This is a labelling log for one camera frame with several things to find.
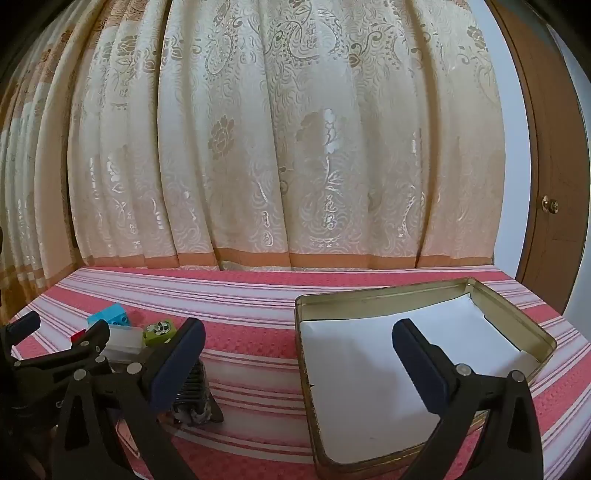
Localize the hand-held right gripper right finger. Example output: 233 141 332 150
392 318 544 480

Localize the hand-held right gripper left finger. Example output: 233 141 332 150
50 318 206 480

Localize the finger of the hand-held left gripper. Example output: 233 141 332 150
0 310 42 365
9 319 114 385

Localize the blue toy brick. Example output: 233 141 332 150
87 305 126 329

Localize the translucent plastic box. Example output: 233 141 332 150
99 324 144 363

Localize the green toy brick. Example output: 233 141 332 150
142 320 176 348

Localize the brown hair clip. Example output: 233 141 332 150
168 360 225 426

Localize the gold metal tin box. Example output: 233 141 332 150
294 277 557 479

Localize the white paper liner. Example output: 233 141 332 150
299 295 536 464

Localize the cream floral curtain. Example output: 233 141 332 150
0 0 506 326

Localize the brown wooden door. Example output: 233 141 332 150
489 0 591 315

